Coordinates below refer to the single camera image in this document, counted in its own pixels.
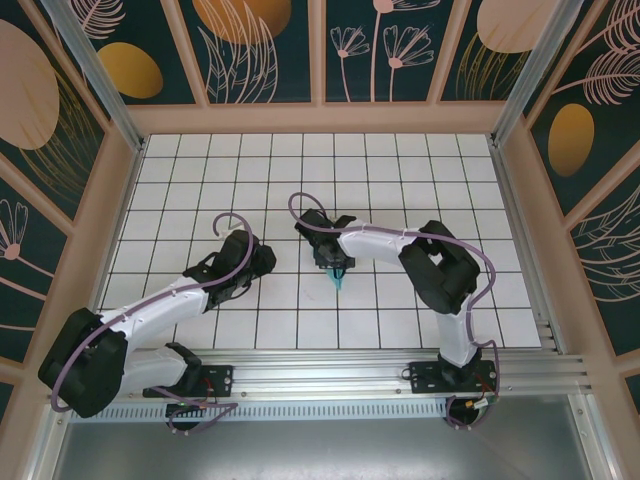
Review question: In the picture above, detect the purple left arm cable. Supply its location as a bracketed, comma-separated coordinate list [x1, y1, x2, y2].
[49, 212, 254, 436]

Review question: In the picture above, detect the aluminium frame post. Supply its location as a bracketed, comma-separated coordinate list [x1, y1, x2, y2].
[489, 0, 584, 146]
[39, 0, 146, 154]

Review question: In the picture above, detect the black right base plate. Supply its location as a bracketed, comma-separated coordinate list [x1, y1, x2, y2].
[408, 360, 500, 396]

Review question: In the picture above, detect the grey metal panel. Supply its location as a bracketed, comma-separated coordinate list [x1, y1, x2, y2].
[49, 419, 616, 480]

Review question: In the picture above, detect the black controller board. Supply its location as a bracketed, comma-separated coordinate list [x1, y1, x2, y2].
[166, 399, 219, 416]

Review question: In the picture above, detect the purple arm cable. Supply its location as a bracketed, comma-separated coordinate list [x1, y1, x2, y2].
[288, 192, 499, 431]
[49, 212, 254, 436]

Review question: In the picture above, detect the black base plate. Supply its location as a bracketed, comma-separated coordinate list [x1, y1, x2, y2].
[143, 363, 235, 399]
[408, 360, 500, 396]

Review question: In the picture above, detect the aluminium mounting rail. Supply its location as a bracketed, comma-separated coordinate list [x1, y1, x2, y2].
[47, 349, 594, 401]

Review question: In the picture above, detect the aluminium side rail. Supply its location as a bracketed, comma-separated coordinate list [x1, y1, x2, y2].
[489, 142, 559, 354]

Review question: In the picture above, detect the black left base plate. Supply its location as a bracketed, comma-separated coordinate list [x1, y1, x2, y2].
[143, 363, 235, 399]

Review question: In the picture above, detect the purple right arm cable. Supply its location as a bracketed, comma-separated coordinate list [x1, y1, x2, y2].
[288, 192, 499, 431]

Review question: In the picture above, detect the slotted grey cable duct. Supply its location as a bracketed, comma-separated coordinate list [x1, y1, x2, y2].
[69, 403, 449, 422]

